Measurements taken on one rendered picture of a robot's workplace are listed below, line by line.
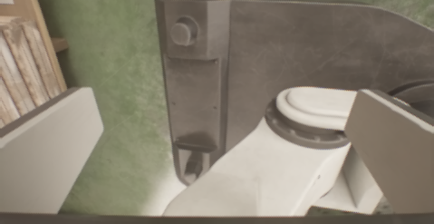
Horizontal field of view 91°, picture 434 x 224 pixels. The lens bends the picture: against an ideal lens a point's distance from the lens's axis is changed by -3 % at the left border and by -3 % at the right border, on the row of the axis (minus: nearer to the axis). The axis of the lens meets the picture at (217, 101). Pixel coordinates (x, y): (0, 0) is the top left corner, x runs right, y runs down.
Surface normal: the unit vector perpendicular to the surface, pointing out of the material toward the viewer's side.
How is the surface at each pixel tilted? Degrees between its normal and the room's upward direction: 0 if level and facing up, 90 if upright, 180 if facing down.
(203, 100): 0
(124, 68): 0
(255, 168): 90
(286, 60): 0
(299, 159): 90
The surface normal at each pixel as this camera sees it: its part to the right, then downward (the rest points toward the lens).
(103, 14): -0.19, 0.49
